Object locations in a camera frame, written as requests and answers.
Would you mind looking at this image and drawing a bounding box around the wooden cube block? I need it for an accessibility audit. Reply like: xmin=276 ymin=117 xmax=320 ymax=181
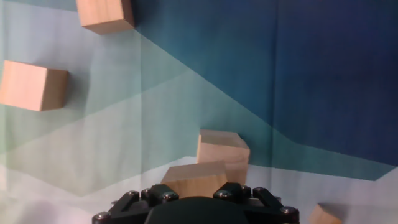
xmin=75 ymin=0 xmax=136 ymax=35
xmin=160 ymin=160 xmax=229 ymax=199
xmin=226 ymin=161 xmax=249 ymax=185
xmin=196 ymin=129 xmax=251 ymax=166
xmin=0 ymin=60 xmax=70 ymax=112

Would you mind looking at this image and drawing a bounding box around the blue green white cloth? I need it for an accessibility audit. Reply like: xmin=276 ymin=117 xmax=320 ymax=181
xmin=0 ymin=0 xmax=398 ymax=224

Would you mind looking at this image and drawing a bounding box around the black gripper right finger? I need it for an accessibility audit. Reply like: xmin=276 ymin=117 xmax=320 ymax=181
xmin=213 ymin=182 xmax=300 ymax=224

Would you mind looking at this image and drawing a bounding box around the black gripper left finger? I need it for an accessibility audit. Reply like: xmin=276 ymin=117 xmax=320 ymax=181
xmin=91 ymin=183 xmax=180 ymax=224

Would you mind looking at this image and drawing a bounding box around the small wooden cube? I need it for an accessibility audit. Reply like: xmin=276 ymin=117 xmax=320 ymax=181
xmin=307 ymin=203 xmax=343 ymax=224

